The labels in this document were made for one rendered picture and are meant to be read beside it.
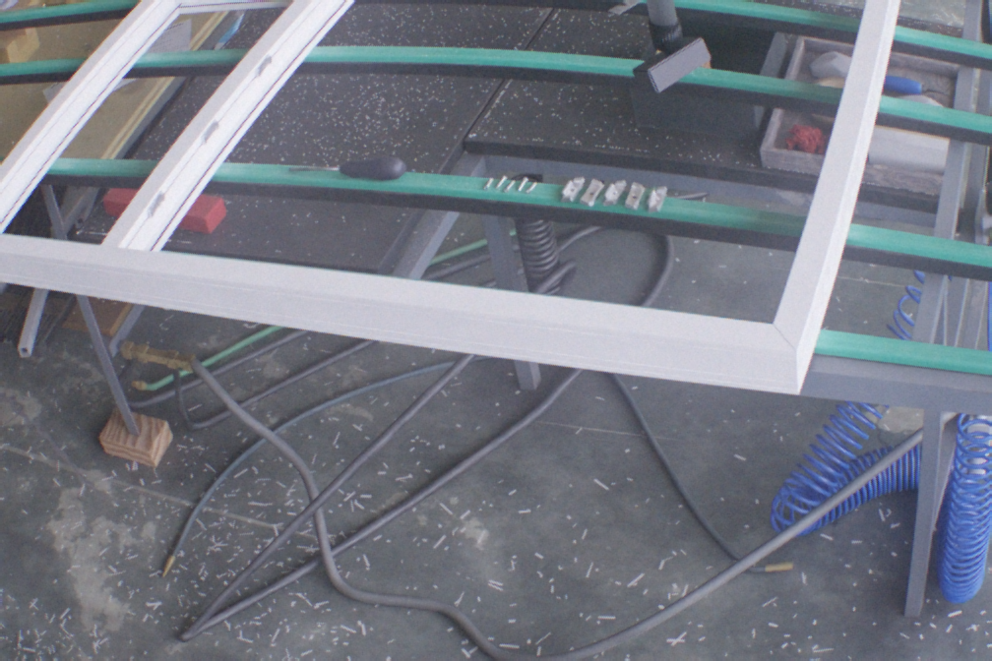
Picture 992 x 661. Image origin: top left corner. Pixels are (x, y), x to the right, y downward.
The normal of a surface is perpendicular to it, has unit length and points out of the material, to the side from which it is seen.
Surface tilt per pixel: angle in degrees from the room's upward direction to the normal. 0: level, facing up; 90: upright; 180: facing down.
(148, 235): 90
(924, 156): 90
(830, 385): 90
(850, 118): 0
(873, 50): 0
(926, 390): 90
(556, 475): 0
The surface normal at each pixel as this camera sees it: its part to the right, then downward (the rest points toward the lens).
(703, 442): -0.16, -0.75
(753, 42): -0.35, 0.65
